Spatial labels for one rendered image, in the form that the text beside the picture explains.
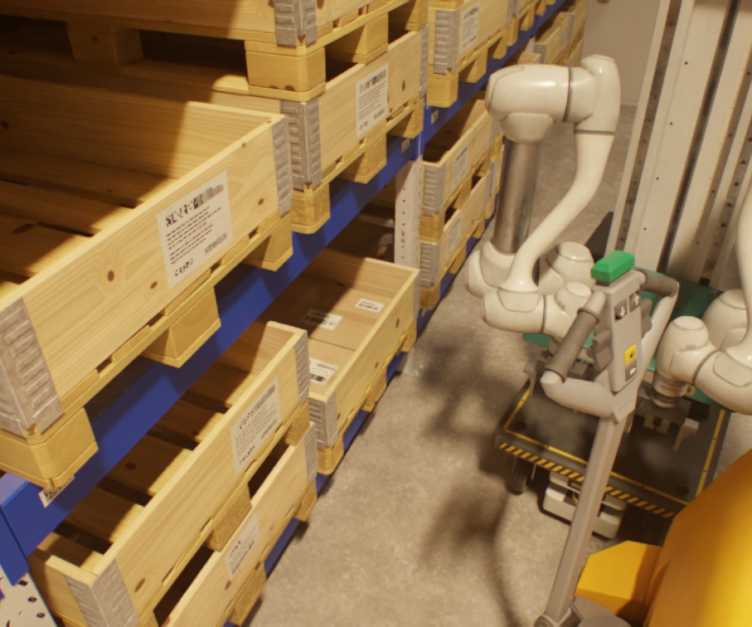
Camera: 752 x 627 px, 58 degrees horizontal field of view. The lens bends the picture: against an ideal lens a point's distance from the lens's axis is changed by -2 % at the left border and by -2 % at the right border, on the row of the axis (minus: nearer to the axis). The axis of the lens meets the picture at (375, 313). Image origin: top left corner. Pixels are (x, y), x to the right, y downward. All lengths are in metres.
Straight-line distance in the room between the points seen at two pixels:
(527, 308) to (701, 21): 0.85
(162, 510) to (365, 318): 1.37
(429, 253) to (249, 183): 1.52
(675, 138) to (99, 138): 1.53
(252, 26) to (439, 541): 1.75
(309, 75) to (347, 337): 1.18
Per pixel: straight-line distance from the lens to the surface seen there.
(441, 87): 2.58
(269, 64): 1.62
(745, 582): 1.53
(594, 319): 1.20
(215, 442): 1.54
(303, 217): 1.73
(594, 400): 1.27
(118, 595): 1.45
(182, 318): 1.33
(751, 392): 1.74
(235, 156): 1.38
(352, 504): 2.59
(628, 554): 2.16
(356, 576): 2.42
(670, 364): 1.82
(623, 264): 1.24
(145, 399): 1.40
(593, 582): 2.10
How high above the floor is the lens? 2.03
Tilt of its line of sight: 36 degrees down
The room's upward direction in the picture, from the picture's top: straight up
